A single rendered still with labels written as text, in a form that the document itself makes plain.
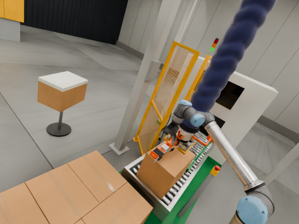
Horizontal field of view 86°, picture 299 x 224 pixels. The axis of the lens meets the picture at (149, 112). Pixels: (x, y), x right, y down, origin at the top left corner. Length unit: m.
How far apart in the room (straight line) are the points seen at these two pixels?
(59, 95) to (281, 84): 9.49
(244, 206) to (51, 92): 2.51
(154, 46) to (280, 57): 8.38
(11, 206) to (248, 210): 1.69
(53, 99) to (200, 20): 9.82
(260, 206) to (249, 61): 9.48
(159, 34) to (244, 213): 2.04
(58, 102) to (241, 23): 2.37
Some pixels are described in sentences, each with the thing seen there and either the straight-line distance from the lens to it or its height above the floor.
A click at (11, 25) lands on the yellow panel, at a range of 8.12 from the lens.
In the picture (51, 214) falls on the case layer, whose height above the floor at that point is 0.54.
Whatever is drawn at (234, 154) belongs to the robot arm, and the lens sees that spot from 1.13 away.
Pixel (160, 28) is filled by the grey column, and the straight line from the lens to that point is 2.35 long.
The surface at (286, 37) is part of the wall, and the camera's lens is 10.29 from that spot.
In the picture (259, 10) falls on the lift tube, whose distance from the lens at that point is 1.62.
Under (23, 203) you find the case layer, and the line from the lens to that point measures 1.86.
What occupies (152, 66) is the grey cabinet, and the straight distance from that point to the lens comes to 2.33.
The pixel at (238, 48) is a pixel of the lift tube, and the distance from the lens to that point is 1.58.
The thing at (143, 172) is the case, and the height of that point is 0.70.
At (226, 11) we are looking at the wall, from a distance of 10.92.
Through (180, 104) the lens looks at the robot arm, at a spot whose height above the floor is 1.76.
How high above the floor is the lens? 2.12
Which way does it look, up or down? 26 degrees down
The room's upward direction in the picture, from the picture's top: 23 degrees clockwise
